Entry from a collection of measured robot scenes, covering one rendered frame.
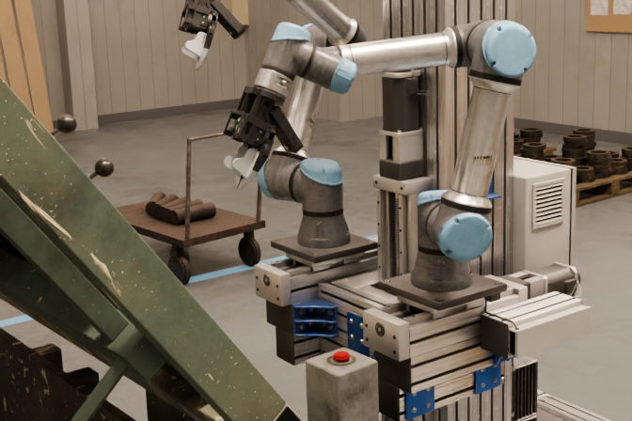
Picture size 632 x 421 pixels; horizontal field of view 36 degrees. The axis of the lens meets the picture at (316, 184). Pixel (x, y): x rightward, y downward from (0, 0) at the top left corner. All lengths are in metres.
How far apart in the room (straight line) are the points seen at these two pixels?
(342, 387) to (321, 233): 0.66
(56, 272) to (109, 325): 0.16
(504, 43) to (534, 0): 8.70
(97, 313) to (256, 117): 0.51
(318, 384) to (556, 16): 8.67
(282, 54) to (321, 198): 0.74
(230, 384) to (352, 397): 0.34
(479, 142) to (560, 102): 8.50
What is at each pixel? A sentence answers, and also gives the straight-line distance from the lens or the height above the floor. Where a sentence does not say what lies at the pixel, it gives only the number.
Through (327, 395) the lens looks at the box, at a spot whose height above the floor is 0.87.
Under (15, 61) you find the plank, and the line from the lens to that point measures 11.38.
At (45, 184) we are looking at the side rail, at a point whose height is 1.46.
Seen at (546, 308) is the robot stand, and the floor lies 0.96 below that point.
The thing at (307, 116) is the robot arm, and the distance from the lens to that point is 2.83.
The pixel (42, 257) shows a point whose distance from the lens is 1.87.
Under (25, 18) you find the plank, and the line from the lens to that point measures 11.53.
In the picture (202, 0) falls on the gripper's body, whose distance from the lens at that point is 2.54.
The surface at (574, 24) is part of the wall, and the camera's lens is 10.49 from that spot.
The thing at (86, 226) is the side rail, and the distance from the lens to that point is 1.75.
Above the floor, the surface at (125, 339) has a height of 1.11.
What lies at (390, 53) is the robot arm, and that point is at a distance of 2.23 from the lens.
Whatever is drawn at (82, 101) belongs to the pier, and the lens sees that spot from 12.17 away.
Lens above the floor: 1.79
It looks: 12 degrees down
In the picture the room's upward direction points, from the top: 2 degrees counter-clockwise
